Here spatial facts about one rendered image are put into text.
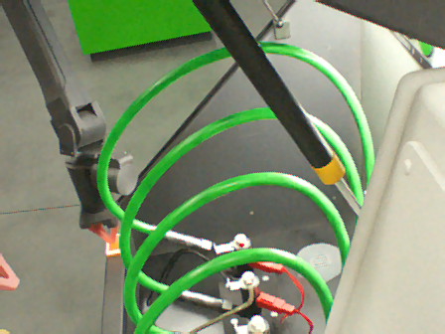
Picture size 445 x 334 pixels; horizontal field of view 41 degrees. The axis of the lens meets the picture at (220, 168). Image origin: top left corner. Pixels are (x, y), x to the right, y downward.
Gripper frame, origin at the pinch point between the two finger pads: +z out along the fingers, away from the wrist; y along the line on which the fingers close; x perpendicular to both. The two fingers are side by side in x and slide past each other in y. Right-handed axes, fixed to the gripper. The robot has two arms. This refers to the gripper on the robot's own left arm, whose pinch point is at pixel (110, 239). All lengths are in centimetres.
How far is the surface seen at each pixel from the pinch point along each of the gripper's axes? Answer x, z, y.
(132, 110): -14.5, -39.2, -22.6
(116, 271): -0.8, 2.1, -7.1
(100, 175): -8.0, -30.6, -22.7
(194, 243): -17.8, -15.6, -22.8
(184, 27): -17, 85, 306
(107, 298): 0.6, 2.0, -13.5
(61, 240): 55, 97, 119
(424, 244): -34, -52, -66
